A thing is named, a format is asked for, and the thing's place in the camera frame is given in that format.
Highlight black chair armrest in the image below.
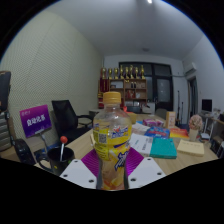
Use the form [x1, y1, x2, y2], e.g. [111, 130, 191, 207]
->
[13, 138, 36, 166]

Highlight white book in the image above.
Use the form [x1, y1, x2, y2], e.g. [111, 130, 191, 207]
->
[129, 133, 154, 156]

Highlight white wall air conditioner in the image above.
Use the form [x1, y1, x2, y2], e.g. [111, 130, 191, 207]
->
[184, 62, 198, 76]

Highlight black mesh office chair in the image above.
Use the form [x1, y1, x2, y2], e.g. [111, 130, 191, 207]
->
[51, 99, 94, 141]

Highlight tan upright card box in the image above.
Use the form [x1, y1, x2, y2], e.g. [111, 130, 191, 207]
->
[165, 110, 177, 130]

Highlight wooden shelf unit with trophies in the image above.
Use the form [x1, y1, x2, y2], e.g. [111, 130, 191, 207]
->
[97, 64, 148, 109]

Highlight yellow-labelled orange drink bottle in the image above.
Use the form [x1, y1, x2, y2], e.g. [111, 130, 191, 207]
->
[92, 91, 133, 191]

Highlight computer monitor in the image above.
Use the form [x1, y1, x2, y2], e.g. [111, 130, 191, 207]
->
[201, 98, 213, 113]

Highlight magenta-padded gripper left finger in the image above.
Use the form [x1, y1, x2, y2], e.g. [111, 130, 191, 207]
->
[59, 148, 101, 190]

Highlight teal book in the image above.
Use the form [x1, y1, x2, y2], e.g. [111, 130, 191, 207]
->
[149, 137, 178, 160]

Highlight purple sign board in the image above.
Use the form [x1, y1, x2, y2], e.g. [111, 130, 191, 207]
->
[19, 104, 53, 139]

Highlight blue book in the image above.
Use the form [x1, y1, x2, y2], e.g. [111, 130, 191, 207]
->
[143, 126, 171, 139]

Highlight black mug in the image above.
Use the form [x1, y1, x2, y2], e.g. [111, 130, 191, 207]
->
[39, 146, 76, 177]

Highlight orange book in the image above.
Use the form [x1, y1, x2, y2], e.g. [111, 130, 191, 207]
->
[169, 128, 190, 140]

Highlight red-tipped stirrer stick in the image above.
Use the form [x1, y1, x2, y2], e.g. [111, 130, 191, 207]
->
[59, 135, 69, 163]

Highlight potted pink flowers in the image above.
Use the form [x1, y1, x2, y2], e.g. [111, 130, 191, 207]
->
[188, 114, 204, 142]

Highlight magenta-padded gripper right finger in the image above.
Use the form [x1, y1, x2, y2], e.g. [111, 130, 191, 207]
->
[125, 147, 167, 190]

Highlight pink box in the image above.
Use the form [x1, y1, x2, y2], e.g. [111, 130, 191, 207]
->
[142, 118, 165, 128]

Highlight yellow gift box red ribbon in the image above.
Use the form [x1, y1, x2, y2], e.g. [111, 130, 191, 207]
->
[126, 111, 138, 125]

